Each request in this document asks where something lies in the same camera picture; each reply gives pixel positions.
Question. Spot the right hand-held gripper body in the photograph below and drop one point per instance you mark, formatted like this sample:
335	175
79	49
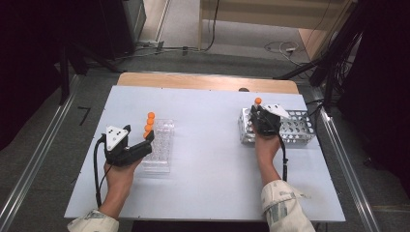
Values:
267	122

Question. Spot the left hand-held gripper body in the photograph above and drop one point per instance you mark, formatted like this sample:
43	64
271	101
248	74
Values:
113	137

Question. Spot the clear plastic tube rack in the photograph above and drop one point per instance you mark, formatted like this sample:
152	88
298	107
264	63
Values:
161	145

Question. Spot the perforated metal tube rack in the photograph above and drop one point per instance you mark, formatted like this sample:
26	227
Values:
299	129

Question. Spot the person's right hand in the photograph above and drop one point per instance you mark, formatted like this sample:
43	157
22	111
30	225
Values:
266	146

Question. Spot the person's left hand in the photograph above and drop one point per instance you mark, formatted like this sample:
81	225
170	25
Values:
121	177

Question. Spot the dark round table grommet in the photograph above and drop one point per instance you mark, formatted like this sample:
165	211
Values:
244	89

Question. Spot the wooden table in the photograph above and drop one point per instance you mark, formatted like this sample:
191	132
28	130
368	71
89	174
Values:
193	82

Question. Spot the black metal stand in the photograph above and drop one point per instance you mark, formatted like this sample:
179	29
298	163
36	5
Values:
64	80

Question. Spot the light wooden desk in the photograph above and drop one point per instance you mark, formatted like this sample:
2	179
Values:
257	13

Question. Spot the dark cabinet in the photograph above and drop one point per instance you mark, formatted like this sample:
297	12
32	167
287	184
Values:
112	25

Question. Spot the black curtain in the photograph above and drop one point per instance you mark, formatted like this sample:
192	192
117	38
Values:
25	48
386	80

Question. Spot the aluminium floor rail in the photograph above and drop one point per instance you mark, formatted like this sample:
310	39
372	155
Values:
351	179
39	151

